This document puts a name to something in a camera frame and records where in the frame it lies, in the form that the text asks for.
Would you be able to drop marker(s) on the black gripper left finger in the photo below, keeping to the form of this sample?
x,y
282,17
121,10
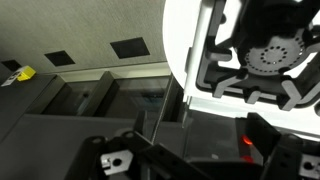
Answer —
x,y
91,156

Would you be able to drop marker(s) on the yellow block with label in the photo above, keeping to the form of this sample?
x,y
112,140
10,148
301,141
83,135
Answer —
x,y
26,73

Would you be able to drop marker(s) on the grey toy stove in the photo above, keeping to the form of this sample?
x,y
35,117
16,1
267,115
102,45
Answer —
x,y
206,20

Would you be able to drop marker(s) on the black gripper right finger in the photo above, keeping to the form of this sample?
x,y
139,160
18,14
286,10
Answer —
x,y
286,160

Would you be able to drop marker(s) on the black burner grate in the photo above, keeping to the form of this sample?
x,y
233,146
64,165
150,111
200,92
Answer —
x,y
266,13

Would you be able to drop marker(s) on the small orange stove button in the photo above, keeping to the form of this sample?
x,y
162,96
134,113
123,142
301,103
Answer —
x,y
247,140

